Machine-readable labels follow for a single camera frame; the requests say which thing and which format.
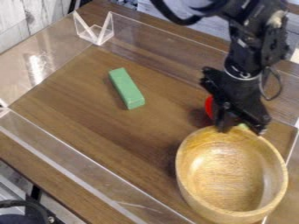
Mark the clear acrylic tray wall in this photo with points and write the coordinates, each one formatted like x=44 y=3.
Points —
x=100 y=157

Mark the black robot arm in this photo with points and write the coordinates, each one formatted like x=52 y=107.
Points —
x=258 y=46

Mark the wooden bowl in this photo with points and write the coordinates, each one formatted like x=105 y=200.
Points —
x=231 y=175

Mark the clear acrylic corner bracket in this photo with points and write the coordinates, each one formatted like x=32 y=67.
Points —
x=95 y=34

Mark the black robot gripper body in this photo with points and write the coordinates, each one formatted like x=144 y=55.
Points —
x=236 y=90

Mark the green rectangular block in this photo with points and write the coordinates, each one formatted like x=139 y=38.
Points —
x=127 y=89

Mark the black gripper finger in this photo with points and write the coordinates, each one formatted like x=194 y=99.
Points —
x=258 y=125
x=223 y=116

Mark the red plush strawberry toy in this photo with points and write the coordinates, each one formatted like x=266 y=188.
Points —
x=208 y=104

